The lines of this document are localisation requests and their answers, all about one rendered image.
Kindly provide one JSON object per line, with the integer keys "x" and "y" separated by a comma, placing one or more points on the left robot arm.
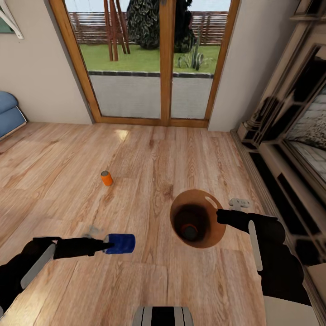
{"x": 17, "y": 274}

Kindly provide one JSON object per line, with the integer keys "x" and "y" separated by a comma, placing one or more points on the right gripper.
{"x": 228, "y": 217}

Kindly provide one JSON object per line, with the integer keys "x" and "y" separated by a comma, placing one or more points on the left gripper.
{"x": 86, "y": 247}

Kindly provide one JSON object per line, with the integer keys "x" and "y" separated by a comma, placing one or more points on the trash can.
{"x": 192, "y": 207}

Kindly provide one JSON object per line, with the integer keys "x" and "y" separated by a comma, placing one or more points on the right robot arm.
{"x": 286, "y": 301}

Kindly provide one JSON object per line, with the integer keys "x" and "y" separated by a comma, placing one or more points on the can of soda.
{"x": 189, "y": 232}
{"x": 124, "y": 243}
{"x": 106, "y": 177}

